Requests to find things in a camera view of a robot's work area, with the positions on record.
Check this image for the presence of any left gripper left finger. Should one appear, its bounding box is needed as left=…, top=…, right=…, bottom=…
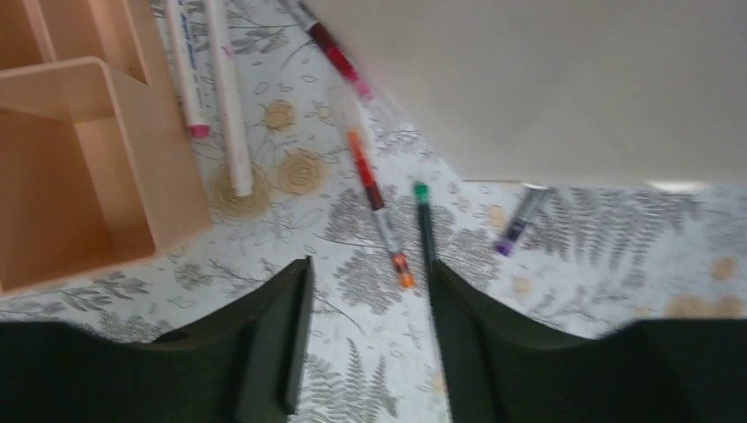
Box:
left=1, top=258, right=314, bottom=422

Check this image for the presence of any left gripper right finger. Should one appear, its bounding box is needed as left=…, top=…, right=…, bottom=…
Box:
left=428, top=261, right=746, bottom=422

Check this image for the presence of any plain white marker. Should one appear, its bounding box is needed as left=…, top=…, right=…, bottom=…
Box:
left=203, top=0, right=253, bottom=197

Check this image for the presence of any white three-drawer cabinet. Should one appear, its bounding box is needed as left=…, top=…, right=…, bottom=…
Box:
left=309, top=1, right=746, bottom=185

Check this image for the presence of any pink capped white marker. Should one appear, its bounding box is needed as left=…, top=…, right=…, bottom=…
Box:
left=164, top=0, right=211, bottom=139

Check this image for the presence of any blue pen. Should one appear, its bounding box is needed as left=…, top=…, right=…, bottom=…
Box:
left=496, top=185, right=553, bottom=256

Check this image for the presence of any clear green pen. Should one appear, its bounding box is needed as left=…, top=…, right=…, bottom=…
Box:
left=413, top=181, right=436, bottom=273

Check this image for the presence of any orange clear pen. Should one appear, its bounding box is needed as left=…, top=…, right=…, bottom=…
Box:
left=343, top=130, right=416, bottom=288

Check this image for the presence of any floral table mat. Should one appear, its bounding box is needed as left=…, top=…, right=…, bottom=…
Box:
left=1, top=1, right=746, bottom=422

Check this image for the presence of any peach plastic file organizer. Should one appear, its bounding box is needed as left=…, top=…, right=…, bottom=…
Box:
left=1, top=1, right=211, bottom=294

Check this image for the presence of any red capped marker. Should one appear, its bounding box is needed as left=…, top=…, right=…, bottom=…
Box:
left=280, top=0, right=373, bottom=101

